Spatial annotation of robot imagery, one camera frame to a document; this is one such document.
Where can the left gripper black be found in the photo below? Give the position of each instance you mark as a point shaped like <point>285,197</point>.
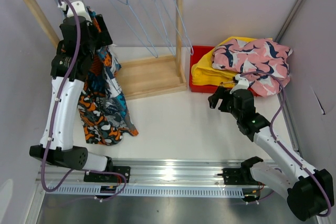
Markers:
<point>103,39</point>

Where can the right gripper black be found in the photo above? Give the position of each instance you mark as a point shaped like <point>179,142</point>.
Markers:
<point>213,99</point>

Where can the teal pirate print shorts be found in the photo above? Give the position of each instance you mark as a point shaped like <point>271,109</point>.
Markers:
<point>113,87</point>

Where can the yellow shorts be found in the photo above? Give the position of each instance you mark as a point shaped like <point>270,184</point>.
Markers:
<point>204,74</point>

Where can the pink shark print shorts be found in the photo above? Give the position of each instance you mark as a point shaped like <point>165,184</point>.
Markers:
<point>263,60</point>

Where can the orange black camo shorts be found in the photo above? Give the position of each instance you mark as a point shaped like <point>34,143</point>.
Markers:
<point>94,124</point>

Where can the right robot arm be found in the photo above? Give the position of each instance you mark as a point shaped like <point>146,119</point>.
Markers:
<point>307,190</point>

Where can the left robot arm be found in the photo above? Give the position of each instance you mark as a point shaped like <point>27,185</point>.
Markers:
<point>84,83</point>

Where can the wooden clothes rack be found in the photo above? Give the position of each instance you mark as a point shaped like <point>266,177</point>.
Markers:
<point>139,78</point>

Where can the red plastic bin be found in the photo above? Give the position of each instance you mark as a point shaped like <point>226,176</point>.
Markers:
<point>199,51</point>

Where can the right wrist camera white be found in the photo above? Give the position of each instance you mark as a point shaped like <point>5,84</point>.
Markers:
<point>240,83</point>

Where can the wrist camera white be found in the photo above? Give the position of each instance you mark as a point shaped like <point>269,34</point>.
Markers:
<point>240,83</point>
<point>79,9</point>

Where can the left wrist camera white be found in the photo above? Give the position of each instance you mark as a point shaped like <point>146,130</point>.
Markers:
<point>79,9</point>

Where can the aluminium mounting rail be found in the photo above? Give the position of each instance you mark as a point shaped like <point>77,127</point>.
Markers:
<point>156,172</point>

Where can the grey cable duct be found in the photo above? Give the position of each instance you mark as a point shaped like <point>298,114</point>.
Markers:
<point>159,191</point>

